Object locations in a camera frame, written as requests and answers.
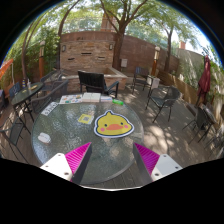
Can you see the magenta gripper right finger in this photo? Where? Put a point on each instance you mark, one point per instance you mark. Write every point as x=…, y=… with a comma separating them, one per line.
x=153, y=166

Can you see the grey metal chair right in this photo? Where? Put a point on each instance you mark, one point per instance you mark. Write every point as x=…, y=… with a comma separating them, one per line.
x=172, y=94

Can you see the closed maroon patio umbrella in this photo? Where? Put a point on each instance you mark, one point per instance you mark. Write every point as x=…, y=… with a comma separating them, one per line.
x=204, y=82

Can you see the dark chair far right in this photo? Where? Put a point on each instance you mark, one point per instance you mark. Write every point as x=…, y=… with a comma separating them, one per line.
x=203, y=120

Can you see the round glass table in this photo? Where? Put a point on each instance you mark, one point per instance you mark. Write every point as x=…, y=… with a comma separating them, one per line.
x=110, y=156

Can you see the black wicker chair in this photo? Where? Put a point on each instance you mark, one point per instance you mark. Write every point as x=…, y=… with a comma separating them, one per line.
x=95, y=82

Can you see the yellow QR code card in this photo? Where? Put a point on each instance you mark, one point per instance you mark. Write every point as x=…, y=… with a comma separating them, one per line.
x=86, y=119

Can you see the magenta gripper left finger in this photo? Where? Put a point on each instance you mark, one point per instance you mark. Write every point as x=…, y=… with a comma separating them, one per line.
x=70, y=166

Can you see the dark chair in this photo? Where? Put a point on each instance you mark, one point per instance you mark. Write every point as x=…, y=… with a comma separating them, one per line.
x=203, y=120
x=140, y=77

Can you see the grey chair left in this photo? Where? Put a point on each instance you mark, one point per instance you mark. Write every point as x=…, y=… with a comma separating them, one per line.
x=59, y=89

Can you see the green object on table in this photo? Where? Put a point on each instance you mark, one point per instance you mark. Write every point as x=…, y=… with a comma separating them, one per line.
x=117, y=102

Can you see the dark chair far back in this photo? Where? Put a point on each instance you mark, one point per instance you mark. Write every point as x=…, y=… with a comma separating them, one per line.
x=140, y=77

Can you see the tree trunk centre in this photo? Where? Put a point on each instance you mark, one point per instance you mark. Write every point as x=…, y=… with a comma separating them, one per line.
x=117, y=48

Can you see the small round side table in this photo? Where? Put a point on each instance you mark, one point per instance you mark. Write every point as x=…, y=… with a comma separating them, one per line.
x=24, y=96

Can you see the stone fountain wall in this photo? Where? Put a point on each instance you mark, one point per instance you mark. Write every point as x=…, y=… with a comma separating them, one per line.
x=90, y=51

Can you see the white computer mouse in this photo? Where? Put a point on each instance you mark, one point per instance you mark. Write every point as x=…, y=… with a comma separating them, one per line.
x=44, y=138

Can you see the white box on table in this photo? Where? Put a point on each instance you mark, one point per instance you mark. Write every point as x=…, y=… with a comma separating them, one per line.
x=91, y=97

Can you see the yellow duck mouse pad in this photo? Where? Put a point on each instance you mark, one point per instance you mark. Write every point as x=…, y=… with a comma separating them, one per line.
x=112, y=125

